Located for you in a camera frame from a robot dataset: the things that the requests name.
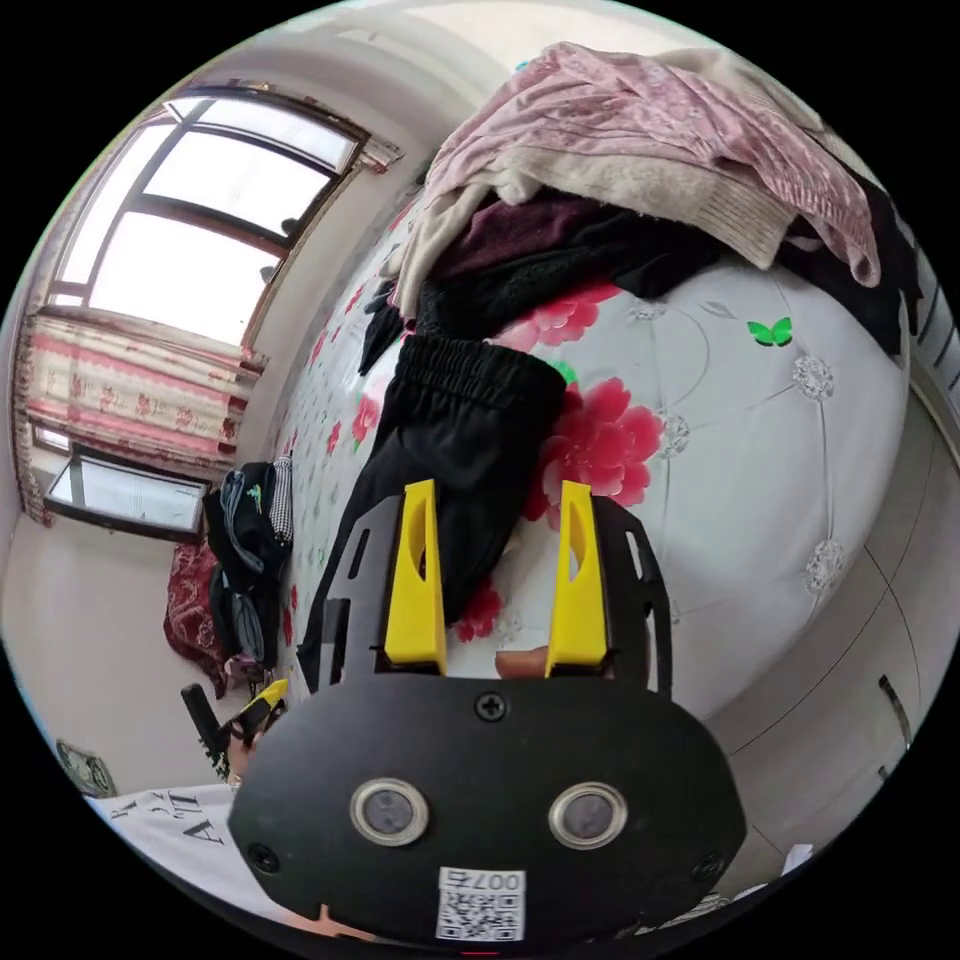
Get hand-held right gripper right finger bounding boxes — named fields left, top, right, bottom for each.
left=544, top=479, right=607, bottom=678

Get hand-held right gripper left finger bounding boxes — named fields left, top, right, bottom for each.
left=383, top=479, right=449, bottom=674

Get black long pants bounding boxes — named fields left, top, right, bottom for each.
left=297, top=335, right=568, bottom=695

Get person's right hand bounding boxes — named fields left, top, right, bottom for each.
left=494, top=647, right=550, bottom=681

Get dark red patterned cloth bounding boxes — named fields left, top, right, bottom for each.
left=162, top=541, right=230, bottom=699

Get person's body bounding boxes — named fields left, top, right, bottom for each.
left=86, top=781, right=316, bottom=928

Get heap of bags and clothes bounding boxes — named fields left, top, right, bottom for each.
left=200, top=454, right=295, bottom=673

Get bed with floral sheet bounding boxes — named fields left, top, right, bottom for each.
left=275, top=183, right=913, bottom=723

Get small dark-framed window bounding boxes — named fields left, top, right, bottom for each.
left=43, top=440, right=210, bottom=545

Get red patterned curtain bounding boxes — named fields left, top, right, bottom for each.
left=14, top=313, right=268, bottom=470

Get pile of clothes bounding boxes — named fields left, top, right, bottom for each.
left=358, top=41, right=925, bottom=378

